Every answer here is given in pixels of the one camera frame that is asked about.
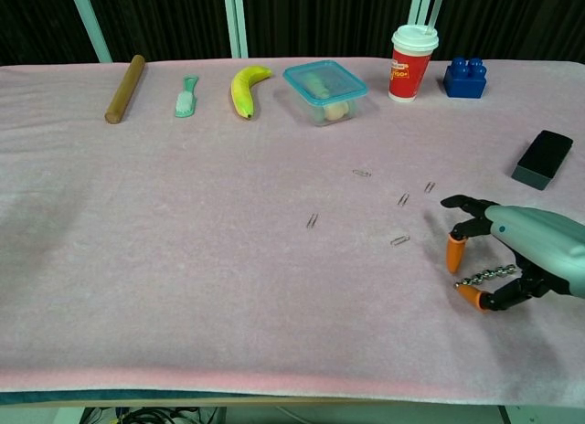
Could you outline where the yellow banana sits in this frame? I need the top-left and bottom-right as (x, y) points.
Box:
(229, 65), (274, 121)

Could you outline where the translucent drinking straw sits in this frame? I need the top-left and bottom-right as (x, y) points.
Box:
(424, 0), (446, 37)

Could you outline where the black curtain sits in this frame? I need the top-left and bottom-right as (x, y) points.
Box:
(0, 0), (585, 68)

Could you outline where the pink tablecloth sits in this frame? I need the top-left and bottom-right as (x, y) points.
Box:
(0, 56), (585, 405)

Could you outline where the black rectangular box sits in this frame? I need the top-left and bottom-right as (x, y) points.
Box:
(510, 130), (575, 192)

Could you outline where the blue building block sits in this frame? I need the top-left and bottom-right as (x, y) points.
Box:
(441, 56), (488, 100)

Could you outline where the black floor cable tangle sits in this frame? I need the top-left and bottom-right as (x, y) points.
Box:
(81, 405), (220, 424)

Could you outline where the green cleaning brush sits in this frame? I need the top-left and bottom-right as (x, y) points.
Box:
(174, 75), (200, 120)

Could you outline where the clear container teal lid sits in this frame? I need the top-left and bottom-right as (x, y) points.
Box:
(282, 59), (369, 127)

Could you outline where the red paper cup white lid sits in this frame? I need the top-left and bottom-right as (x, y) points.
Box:
(388, 24), (441, 104)

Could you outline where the brown wooden rolling pin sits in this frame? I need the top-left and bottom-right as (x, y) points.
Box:
(104, 54), (146, 124)

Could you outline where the white aluminium frame post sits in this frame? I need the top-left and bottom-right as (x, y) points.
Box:
(222, 0), (250, 59)
(408, 0), (435, 32)
(67, 0), (113, 64)

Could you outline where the beige piece inside container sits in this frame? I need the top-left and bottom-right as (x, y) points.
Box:
(305, 71), (353, 122)

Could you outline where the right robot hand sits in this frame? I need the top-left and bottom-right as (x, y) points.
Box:
(440, 194), (585, 313)

